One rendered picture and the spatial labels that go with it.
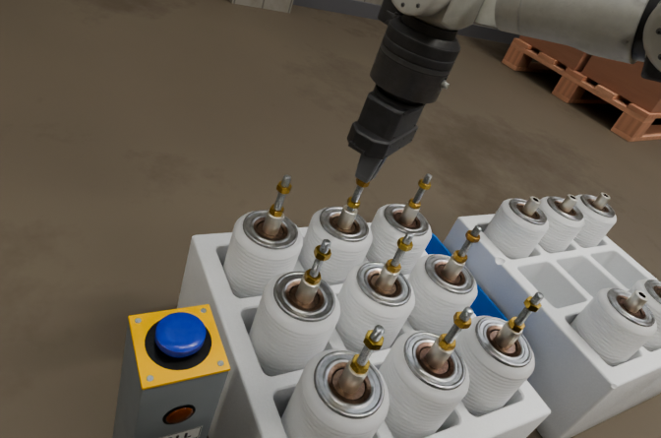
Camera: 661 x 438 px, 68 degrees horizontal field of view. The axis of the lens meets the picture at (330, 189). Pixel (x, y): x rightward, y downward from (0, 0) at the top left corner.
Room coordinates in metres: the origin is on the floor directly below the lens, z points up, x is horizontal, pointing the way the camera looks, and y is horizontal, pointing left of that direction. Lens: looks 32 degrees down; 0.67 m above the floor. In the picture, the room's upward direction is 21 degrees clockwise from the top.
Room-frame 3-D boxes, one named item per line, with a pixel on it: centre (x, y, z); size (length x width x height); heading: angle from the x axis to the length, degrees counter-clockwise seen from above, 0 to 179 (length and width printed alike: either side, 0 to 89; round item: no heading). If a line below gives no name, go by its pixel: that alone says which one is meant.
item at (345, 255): (0.59, -0.04, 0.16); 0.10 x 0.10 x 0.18
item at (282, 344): (0.43, -0.02, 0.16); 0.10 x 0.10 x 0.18
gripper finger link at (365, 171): (0.58, -0.03, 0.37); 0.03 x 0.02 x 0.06; 68
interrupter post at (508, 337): (0.48, -0.28, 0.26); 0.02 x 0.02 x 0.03
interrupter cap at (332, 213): (0.59, -0.04, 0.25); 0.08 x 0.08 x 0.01
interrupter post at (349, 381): (0.33, -0.09, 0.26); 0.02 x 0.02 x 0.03
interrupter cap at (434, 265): (0.57, -0.20, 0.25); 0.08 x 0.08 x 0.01
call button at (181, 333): (0.26, 0.07, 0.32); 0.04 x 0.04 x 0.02
